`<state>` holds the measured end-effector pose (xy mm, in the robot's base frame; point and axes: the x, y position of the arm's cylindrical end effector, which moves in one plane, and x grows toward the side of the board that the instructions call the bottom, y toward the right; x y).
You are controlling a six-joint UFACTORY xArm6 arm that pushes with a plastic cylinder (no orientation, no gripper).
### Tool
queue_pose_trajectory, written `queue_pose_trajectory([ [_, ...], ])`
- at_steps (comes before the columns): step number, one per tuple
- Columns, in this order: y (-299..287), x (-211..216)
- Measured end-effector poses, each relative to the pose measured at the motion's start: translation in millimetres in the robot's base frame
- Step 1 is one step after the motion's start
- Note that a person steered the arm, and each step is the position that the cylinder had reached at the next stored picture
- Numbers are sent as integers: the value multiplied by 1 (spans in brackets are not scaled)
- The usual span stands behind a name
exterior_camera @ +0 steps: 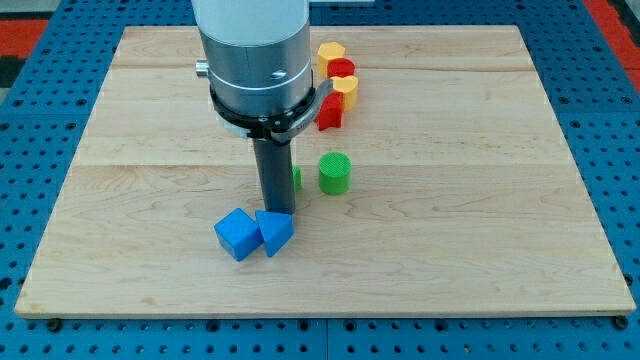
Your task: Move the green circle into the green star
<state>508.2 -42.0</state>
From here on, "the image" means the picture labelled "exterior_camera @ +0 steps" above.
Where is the green cylinder block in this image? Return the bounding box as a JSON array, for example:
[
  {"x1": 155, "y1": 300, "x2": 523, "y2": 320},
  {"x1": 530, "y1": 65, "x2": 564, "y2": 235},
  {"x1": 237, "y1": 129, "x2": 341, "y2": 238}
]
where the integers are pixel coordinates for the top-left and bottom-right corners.
[{"x1": 318, "y1": 152, "x2": 352, "y2": 195}]

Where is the blue cube block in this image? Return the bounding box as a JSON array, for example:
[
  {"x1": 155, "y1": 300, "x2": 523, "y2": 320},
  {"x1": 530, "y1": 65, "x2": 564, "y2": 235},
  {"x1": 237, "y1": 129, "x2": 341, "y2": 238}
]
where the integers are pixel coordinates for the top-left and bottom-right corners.
[{"x1": 214, "y1": 208, "x2": 264, "y2": 262}]

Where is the blue triangle block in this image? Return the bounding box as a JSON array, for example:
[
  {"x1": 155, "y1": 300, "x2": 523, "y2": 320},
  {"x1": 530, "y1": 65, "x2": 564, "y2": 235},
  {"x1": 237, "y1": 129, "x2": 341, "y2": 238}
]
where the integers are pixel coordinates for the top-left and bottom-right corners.
[{"x1": 255, "y1": 210, "x2": 295, "y2": 257}]

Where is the black clamp ring with lever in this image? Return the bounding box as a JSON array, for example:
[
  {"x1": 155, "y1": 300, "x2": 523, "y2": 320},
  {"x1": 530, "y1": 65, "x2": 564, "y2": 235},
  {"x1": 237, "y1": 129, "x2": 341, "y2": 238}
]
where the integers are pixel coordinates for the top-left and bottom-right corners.
[{"x1": 209, "y1": 77, "x2": 335, "y2": 146}]

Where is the green star block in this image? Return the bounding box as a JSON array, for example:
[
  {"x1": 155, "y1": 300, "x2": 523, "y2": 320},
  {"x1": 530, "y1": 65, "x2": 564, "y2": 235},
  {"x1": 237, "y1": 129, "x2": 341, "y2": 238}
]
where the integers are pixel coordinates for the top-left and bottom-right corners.
[{"x1": 293, "y1": 166, "x2": 303, "y2": 192}]

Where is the red star block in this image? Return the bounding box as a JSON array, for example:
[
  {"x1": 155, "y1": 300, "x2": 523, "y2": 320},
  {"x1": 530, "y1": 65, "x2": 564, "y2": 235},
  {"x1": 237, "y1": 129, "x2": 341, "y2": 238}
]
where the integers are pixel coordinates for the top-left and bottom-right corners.
[{"x1": 315, "y1": 92, "x2": 344, "y2": 131}]

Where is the yellow heart block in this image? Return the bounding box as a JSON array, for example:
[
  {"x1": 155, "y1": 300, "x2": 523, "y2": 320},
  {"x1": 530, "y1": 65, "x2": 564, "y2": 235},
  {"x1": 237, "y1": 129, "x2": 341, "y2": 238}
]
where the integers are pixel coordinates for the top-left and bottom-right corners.
[{"x1": 331, "y1": 75, "x2": 359, "y2": 111}]

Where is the yellow hexagon block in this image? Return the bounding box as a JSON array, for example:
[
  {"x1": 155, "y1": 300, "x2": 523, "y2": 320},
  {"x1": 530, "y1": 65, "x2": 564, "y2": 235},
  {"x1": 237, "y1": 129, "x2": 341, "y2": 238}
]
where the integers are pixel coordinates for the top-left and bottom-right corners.
[{"x1": 317, "y1": 42, "x2": 346, "y2": 79}]

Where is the light wooden board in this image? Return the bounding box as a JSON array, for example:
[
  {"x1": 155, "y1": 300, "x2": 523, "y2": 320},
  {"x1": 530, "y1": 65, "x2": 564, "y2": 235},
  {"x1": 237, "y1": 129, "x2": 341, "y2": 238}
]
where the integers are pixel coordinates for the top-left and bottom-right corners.
[{"x1": 15, "y1": 25, "x2": 636, "y2": 319}]

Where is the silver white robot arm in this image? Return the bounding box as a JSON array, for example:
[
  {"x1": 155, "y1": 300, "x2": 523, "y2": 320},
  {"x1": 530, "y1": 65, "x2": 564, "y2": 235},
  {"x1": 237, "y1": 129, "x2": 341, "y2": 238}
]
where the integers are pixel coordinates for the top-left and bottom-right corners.
[{"x1": 192, "y1": 0, "x2": 313, "y2": 214}]

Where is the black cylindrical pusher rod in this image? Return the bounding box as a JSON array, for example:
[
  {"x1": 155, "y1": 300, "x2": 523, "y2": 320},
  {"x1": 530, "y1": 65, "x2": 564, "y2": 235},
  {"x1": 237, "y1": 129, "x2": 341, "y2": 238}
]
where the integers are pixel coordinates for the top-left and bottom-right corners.
[{"x1": 253, "y1": 139, "x2": 296, "y2": 214}]

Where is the red cylinder block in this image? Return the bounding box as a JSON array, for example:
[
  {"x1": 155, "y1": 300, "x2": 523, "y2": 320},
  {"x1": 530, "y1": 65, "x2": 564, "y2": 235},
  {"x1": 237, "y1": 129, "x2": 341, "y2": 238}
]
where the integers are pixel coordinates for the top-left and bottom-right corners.
[{"x1": 326, "y1": 57, "x2": 356, "y2": 78}]

